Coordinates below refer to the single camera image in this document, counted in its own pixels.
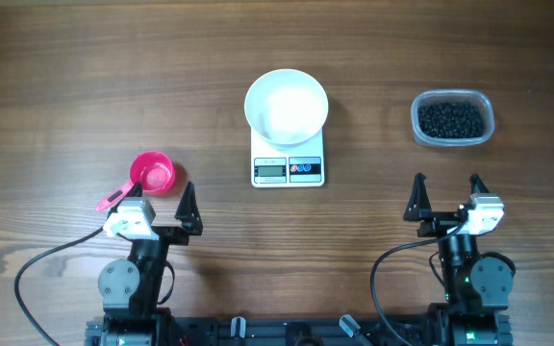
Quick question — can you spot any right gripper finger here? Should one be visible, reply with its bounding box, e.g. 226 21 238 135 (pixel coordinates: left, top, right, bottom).
469 173 489 194
403 173 432 222

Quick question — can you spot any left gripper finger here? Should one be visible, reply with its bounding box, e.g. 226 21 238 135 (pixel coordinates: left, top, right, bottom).
108 182 143 215
175 182 204 235

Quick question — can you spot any pink measuring scoop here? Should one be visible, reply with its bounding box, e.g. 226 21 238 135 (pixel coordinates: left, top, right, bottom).
95 151 176 211

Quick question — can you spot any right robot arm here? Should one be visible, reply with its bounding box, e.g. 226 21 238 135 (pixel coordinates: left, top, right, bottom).
403 173 516 346

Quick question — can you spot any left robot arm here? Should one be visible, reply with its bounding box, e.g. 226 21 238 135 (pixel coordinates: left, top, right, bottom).
85 182 203 346

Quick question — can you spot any white digital kitchen scale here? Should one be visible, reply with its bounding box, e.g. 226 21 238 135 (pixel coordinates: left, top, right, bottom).
251 131 325 188

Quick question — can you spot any white round bowl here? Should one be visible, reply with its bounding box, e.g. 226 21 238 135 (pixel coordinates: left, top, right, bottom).
243 68 329 146

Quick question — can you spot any clear plastic bean container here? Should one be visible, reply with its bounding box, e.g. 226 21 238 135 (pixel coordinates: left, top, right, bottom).
411 89 495 147

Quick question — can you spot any right black camera cable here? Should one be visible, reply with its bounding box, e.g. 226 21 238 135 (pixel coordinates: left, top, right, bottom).
369 218 470 346

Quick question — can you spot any black camera cable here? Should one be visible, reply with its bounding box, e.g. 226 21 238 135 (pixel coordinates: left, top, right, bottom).
13 226 106 346
369 218 470 346

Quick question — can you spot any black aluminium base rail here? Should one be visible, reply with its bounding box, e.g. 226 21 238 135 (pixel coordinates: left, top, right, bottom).
84 313 514 346

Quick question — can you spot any left black camera cable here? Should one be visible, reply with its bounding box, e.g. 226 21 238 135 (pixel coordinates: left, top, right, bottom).
13 226 106 346

